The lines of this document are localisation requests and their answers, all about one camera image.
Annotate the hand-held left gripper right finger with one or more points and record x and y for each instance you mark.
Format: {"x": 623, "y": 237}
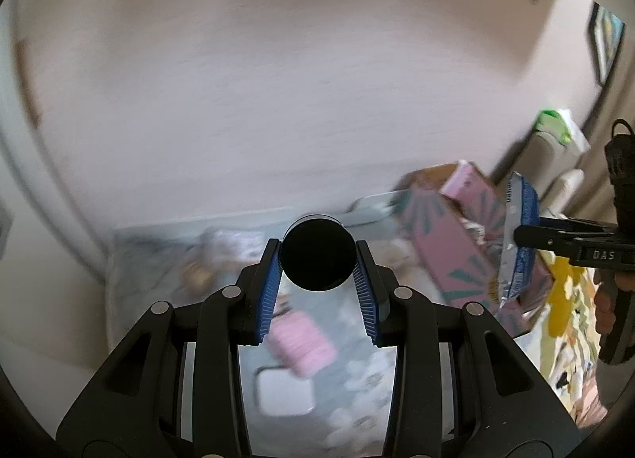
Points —
{"x": 369, "y": 297}

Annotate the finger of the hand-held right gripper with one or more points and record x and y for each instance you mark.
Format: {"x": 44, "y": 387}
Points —
{"x": 575, "y": 222}
{"x": 545, "y": 238}

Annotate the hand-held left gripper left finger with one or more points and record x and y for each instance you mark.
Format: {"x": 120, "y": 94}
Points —
{"x": 265, "y": 292}

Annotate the blue snack packet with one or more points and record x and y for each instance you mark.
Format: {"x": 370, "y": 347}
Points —
{"x": 526, "y": 205}

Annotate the black round jar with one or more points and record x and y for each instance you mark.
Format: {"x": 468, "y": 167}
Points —
{"x": 317, "y": 252}

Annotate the pink printed cardboard box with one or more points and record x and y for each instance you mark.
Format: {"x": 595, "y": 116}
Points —
{"x": 446, "y": 244}

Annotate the person's right forearm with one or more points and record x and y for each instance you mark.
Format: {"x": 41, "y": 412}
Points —
{"x": 595, "y": 403}

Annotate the person's right hand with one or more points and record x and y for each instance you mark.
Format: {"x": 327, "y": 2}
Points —
{"x": 604, "y": 306}

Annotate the white pillow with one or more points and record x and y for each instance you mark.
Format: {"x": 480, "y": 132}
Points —
{"x": 570, "y": 185}

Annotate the pink fuzzy sock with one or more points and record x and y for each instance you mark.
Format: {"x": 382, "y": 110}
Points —
{"x": 300, "y": 344}

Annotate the yellow floral cloth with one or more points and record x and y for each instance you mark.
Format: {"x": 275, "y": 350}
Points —
{"x": 565, "y": 299}

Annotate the grey sofa cushion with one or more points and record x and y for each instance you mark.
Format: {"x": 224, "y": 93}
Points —
{"x": 545, "y": 158}

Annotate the blue floral tablecloth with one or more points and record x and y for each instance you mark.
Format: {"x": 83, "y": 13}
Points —
{"x": 347, "y": 383}

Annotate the green packet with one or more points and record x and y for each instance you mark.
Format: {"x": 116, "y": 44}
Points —
{"x": 560, "y": 126}

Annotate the white rectangular case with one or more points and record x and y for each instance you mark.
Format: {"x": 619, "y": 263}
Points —
{"x": 285, "y": 388}

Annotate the framed wall picture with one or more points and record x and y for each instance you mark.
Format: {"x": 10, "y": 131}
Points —
{"x": 606, "y": 41}

